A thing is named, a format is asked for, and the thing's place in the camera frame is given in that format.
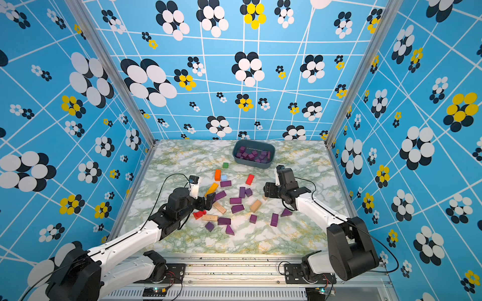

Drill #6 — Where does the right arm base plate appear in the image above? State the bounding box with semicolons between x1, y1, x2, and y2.
281;263;337;285

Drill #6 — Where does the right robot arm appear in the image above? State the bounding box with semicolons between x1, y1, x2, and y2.
264;182;379;282

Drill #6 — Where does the teal storage bin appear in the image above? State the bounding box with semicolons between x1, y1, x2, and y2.
232;140;276;169

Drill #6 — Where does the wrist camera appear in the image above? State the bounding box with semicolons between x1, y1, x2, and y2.
276;165;299;190
189;175;201;199

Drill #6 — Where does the red brick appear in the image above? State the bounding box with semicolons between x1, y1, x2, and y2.
246;174;255;185

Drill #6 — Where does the yellow brick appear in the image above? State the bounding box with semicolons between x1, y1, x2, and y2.
206;183;218;195

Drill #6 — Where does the purple triangle block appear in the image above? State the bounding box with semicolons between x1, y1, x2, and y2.
280;209;292;217
225;224;235;236

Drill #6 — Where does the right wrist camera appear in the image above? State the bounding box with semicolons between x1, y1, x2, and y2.
276;165;299;190

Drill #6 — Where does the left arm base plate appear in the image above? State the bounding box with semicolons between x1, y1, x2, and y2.
136;263;187;284

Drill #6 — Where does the red arch block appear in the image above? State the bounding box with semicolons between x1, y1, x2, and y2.
193;211;207;219

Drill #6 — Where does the orange brick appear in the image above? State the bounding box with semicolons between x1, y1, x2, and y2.
215;169;222;181

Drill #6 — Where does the aluminium rail frame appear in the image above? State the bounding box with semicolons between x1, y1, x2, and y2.
100;256;398;300

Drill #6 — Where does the natural wood brick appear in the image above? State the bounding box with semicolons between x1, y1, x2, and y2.
250;200;262;213
213;203;227;214
202;214;219;222

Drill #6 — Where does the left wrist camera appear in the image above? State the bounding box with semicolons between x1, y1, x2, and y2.
189;175;201;199

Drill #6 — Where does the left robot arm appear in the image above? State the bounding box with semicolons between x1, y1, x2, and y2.
45;185;215;300

